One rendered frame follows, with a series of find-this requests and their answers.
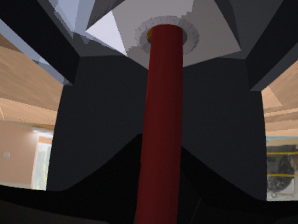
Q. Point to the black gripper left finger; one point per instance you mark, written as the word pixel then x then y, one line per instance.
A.
pixel 108 196

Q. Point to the dark red peg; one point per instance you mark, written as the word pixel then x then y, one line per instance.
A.
pixel 159 182

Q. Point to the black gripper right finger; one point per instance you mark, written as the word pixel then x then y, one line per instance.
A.
pixel 206 198

